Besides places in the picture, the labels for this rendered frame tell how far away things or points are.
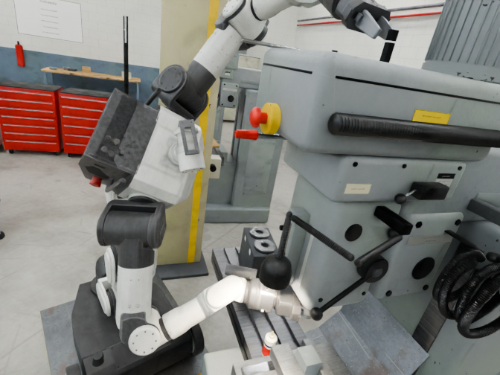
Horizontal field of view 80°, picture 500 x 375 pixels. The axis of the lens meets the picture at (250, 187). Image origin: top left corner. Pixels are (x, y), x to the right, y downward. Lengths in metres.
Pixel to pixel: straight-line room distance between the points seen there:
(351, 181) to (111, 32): 9.18
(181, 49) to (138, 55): 7.29
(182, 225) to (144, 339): 1.88
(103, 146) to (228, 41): 0.47
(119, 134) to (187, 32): 1.53
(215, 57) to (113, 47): 8.64
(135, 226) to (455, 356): 0.95
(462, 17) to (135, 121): 0.78
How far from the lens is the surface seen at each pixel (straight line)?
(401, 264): 0.84
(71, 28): 9.67
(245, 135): 0.69
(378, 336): 1.26
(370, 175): 0.62
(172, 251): 2.83
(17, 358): 2.51
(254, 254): 1.23
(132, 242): 0.81
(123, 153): 0.81
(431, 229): 0.84
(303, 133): 0.50
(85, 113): 5.21
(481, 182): 0.90
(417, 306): 1.16
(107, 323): 1.76
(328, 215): 0.66
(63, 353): 1.92
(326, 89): 0.49
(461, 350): 1.11
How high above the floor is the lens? 1.86
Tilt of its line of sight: 23 degrees down
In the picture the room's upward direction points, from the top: 10 degrees clockwise
